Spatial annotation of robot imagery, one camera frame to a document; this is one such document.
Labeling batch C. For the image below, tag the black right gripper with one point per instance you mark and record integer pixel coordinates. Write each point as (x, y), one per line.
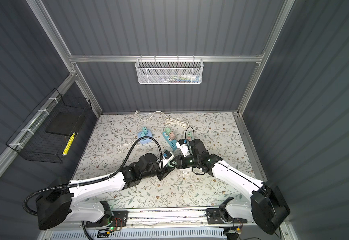
(180, 161)

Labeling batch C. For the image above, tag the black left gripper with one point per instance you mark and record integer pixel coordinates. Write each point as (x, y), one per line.
(165, 171)

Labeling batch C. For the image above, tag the teal blue power strip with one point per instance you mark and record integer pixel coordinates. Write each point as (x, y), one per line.
(171, 143)

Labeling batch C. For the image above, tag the pink plug adapter cube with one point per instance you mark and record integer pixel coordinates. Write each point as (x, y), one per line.
(172, 136)

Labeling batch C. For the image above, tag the green plug adapter cube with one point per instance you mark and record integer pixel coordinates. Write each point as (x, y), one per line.
(171, 163)
(167, 130)

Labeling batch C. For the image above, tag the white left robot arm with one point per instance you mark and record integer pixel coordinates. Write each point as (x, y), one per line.
(65, 201)

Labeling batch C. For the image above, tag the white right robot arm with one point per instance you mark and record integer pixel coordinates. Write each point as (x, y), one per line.
(266, 205)

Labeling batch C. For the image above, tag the yellow marker in basket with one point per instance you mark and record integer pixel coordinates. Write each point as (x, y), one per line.
(68, 145)

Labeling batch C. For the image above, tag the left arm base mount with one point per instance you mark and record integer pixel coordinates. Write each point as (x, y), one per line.
(116, 219)

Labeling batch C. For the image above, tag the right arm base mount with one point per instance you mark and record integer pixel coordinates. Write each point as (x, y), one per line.
(217, 216)

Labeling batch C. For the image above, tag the white wire wall basket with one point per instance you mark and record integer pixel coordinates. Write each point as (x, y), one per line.
(173, 72)

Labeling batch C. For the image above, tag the black wire side basket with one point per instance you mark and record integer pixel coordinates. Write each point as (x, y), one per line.
(44, 137)

